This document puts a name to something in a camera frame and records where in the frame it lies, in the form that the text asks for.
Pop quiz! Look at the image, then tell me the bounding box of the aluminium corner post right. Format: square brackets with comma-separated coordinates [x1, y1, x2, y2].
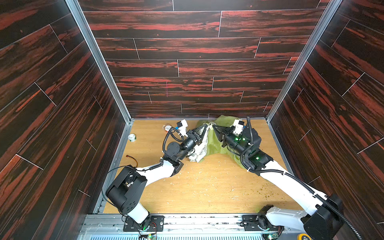
[266, 0, 342, 127]

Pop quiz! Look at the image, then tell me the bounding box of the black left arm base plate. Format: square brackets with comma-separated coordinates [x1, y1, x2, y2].
[123, 214, 165, 232]

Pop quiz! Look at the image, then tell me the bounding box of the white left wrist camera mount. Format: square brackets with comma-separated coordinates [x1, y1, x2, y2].
[177, 119, 188, 136]

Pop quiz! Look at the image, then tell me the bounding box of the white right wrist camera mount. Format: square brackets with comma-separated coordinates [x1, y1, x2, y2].
[233, 119, 245, 136]

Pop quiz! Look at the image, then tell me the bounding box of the aluminium front frame rail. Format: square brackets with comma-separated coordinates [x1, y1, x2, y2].
[78, 214, 304, 240]

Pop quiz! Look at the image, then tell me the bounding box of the aluminium corner post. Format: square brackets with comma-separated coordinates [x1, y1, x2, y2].
[266, 0, 342, 127]
[65, 0, 132, 124]

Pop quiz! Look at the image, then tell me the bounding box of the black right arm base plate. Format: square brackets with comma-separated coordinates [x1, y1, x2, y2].
[240, 215, 282, 232]

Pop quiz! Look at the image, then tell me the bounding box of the small white green-dot cap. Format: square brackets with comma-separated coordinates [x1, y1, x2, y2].
[128, 134, 137, 142]

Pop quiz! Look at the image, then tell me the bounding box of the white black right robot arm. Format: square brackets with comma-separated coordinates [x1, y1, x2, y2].
[213, 125, 346, 240]

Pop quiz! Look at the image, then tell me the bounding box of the white red tape roll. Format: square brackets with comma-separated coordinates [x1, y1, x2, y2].
[163, 125, 172, 133]

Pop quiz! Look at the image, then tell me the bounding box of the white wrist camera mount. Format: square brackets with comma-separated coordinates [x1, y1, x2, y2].
[233, 119, 245, 136]
[177, 119, 188, 136]

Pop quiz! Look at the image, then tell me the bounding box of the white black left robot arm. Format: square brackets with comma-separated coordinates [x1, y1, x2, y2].
[106, 121, 208, 230]

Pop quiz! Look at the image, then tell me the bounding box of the aluminium corner post left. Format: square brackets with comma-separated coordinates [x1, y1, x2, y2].
[65, 0, 132, 124]

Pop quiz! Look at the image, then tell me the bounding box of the yellow round tape measure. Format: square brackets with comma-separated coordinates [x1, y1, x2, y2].
[297, 233, 312, 240]

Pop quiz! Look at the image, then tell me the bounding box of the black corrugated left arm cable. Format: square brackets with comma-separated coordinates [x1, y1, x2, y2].
[162, 127, 185, 155]

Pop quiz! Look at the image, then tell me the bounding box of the green Snoopy zip jacket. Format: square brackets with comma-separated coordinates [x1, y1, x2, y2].
[188, 115, 241, 166]

